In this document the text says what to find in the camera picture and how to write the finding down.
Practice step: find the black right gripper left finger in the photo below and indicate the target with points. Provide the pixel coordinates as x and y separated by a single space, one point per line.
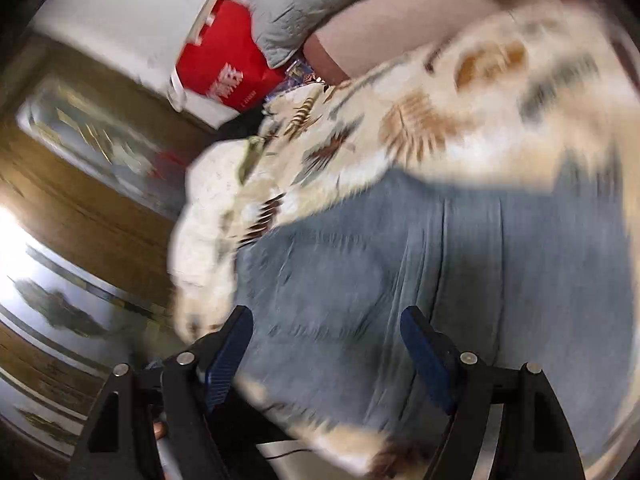
118 440

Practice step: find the blue denim jeans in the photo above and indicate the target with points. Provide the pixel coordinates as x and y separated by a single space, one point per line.
510 276

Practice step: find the cream printed pillow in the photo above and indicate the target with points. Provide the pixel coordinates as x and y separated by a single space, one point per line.
200 257

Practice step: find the brown wooden wardrobe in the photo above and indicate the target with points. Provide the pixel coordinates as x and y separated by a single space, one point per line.
92 171

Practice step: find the black garment behind pillow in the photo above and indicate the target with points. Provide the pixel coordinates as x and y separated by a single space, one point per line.
242 126

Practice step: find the beige leaf print blanket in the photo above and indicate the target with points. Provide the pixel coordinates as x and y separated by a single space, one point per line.
503 105

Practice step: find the red shopping bag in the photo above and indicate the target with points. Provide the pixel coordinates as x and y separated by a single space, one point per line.
223 63

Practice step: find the colourful snack packet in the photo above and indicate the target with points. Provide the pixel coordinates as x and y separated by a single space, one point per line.
298 74

